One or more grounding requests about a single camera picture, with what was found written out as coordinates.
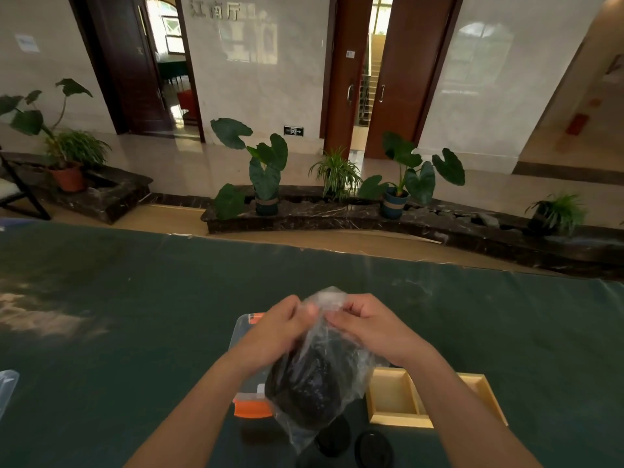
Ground person's right hand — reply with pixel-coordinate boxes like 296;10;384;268
325;293;426;369

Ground person's left hand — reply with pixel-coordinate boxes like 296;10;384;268
235;294;320;374

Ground clear plastic bag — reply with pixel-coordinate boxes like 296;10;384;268
265;286;386;454

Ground person's right forearm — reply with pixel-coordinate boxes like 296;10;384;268
402;348;543;468

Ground person's left forearm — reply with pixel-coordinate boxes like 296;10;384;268
124;349;266;468

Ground black items in bag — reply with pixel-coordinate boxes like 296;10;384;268
266;329;359;431

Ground clear box with orange latches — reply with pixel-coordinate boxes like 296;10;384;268
229;313;275;420

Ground light wooden tray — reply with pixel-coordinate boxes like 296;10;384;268
366;367;509;430

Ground black marble planter ledge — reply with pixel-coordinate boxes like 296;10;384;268
201;185;624;281
0;152;154;226

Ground round black lid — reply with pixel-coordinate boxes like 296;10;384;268
314;413;352;458
354;430;395;468

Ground large-leaf plant in striped pot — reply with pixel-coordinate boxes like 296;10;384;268
210;118;289;221

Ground large-leaf plant in blue pot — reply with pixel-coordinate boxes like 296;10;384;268
357;132;466;220

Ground green table cloth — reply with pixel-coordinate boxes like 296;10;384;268
0;218;624;468

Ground spider plant in dark pot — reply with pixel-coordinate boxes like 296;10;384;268
525;192;590;237

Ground brown wooden door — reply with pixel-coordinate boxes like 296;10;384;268
365;0;460;160
323;0;375;156

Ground clear plastic container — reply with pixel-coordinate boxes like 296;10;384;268
0;370;20;421

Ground large-leaf plant in terracotta pot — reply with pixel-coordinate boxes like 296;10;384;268
0;78;112;193

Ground dark wooden door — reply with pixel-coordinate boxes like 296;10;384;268
67;0;175;136

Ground dark folding chair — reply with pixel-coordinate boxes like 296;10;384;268
0;152;52;221

